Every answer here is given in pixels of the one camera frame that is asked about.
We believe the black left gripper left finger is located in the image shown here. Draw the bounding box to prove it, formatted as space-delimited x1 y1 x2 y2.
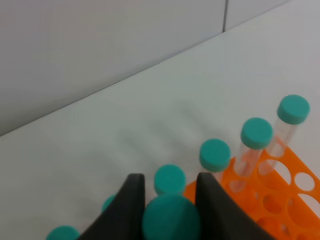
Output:
79 173 146 240

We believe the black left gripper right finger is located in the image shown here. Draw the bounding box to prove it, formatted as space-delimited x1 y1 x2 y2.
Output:
195 172 274 240

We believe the teal-capped test tube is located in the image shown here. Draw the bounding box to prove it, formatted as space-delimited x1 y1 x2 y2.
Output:
142 194 201 240

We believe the second row teal-capped tube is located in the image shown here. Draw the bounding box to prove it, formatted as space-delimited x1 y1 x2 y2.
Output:
45 225 80 240

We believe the orange test tube rack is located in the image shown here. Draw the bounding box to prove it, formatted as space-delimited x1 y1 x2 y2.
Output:
184 149 320 240

